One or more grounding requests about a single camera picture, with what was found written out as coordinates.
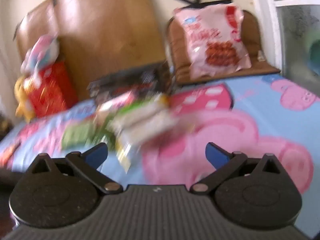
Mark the red gift bag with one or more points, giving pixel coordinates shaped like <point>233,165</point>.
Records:
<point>53,92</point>

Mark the pink snack bag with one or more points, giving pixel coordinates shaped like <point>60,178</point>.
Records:
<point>213,39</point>

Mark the cartoon pig bed sheet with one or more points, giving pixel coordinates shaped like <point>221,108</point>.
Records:
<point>275,195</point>

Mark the pink blue plush toy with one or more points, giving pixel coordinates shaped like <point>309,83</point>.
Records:
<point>44,53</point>

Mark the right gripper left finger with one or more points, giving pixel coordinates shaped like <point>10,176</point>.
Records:
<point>86,165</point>

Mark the brown chair cushion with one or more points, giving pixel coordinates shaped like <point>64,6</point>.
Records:
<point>250,35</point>

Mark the green seaweed snack packet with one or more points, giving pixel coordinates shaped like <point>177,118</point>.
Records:
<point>86,133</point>

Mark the yellow duck plush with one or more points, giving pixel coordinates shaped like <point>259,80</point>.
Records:
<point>24,109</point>

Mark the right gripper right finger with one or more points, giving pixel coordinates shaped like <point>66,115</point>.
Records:
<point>226,165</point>

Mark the white green snack packet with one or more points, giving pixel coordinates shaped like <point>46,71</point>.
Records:
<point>131,122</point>

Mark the black cardboard storage box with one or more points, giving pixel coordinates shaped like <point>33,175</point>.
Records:
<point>154,77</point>

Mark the wooden headboard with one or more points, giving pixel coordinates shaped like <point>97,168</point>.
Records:
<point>97,37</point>

